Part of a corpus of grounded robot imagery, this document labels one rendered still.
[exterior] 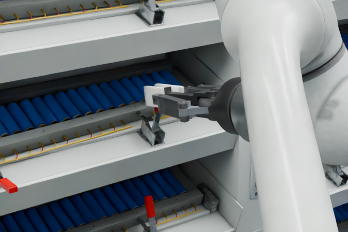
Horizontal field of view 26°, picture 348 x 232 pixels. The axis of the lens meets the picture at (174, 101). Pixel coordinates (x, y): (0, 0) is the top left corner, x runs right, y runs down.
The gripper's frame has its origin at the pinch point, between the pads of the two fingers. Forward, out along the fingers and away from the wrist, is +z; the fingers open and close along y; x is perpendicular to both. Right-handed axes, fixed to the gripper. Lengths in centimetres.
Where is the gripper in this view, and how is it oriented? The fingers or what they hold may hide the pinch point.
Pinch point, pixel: (164, 96)
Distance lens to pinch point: 112.1
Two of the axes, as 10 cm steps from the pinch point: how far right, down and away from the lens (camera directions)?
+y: 8.1, -1.9, 5.5
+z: -5.7, -0.8, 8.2
